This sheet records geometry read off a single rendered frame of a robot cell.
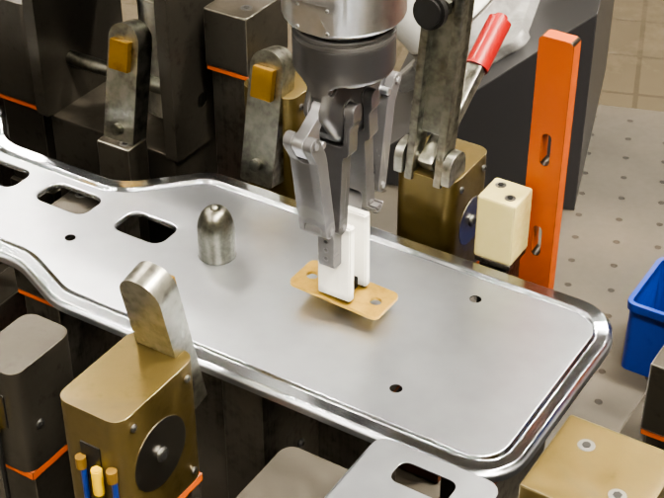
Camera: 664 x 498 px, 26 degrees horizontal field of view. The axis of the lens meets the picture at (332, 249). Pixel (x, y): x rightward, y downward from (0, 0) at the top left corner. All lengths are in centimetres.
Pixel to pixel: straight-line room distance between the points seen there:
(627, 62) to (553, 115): 255
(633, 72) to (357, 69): 269
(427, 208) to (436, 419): 25
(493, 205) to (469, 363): 14
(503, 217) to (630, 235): 64
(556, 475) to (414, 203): 38
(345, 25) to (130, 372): 29
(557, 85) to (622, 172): 78
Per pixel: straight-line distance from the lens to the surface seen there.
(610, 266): 175
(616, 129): 202
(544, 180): 120
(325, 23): 99
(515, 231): 119
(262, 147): 133
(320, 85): 102
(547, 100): 116
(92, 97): 154
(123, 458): 103
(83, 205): 132
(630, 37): 384
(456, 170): 122
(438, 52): 120
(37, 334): 118
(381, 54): 102
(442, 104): 121
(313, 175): 104
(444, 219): 125
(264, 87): 130
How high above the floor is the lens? 171
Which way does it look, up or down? 35 degrees down
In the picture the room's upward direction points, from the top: straight up
